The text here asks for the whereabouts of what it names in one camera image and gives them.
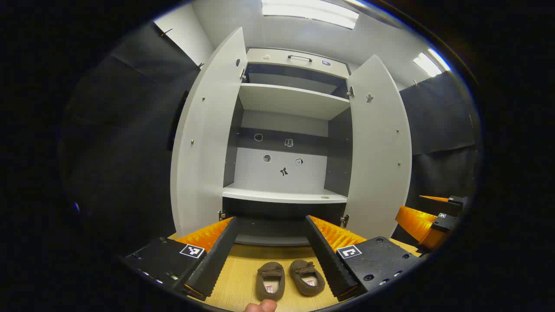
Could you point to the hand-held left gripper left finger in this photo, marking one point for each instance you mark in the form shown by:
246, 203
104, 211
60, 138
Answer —
217, 255

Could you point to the ceiling light panel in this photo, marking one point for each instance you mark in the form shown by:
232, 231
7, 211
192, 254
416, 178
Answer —
310, 11
429, 63

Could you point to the white shoe cabinet door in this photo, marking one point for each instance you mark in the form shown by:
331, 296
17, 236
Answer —
378, 164
204, 151

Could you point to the black backdrop cloth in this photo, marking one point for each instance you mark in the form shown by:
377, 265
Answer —
121, 143
442, 125

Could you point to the white shoe cabinet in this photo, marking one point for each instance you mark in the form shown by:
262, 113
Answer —
286, 100

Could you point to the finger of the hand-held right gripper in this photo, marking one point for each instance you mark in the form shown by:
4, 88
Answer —
416, 223
457, 201

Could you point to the brown fuzzy shoe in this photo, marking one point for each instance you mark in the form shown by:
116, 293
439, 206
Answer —
269, 279
307, 277

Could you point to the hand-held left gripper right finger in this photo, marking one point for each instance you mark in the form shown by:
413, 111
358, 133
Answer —
329, 255

